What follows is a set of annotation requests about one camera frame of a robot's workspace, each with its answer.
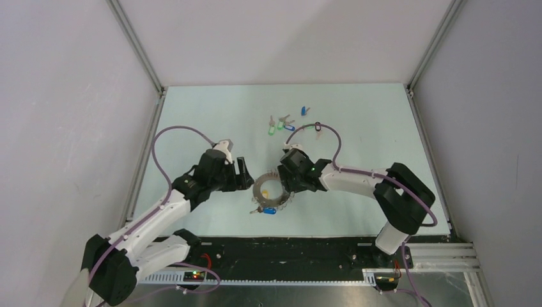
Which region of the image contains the blue tag key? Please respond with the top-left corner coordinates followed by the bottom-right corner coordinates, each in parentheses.
top-left (300, 106), bottom-right (310, 116)
top-left (284, 121), bottom-right (296, 132)
top-left (249, 207), bottom-right (277, 215)

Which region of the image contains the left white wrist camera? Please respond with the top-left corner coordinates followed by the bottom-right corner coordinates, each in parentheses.
top-left (212, 139), bottom-right (233, 164)

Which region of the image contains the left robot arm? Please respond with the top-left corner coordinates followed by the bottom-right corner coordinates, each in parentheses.
top-left (81, 148), bottom-right (254, 306)

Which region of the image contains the left electronics board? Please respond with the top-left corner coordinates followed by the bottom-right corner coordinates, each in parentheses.
top-left (183, 271), bottom-right (206, 283)

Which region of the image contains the right electronics board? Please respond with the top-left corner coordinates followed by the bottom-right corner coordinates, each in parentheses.
top-left (375, 275), bottom-right (399, 283)

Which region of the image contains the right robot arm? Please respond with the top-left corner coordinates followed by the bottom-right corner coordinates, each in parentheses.
top-left (277, 149), bottom-right (438, 267)

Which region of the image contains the green tag key centre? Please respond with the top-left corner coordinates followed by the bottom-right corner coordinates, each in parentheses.
top-left (277, 114), bottom-right (290, 130)

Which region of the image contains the black tag key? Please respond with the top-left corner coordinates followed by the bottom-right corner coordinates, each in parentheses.
top-left (314, 122), bottom-right (323, 140)

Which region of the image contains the green tag key left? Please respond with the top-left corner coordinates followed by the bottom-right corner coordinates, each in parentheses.
top-left (268, 116), bottom-right (276, 136)

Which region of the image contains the metal keyring disc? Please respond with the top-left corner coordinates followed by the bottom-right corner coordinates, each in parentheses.
top-left (252, 170), bottom-right (294, 210)

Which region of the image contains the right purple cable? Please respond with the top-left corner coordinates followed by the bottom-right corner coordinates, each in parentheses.
top-left (284, 123), bottom-right (438, 228)

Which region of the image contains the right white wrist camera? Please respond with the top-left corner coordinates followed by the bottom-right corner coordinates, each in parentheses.
top-left (283, 143), bottom-right (303, 153)

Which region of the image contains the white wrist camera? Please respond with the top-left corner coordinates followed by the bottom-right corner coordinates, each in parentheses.
top-left (283, 143), bottom-right (303, 153)
top-left (212, 139), bottom-right (233, 164)

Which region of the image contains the electronics board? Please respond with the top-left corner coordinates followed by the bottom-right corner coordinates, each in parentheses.
top-left (183, 271), bottom-right (206, 283)
top-left (375, 275), bottom-right (399, 283)

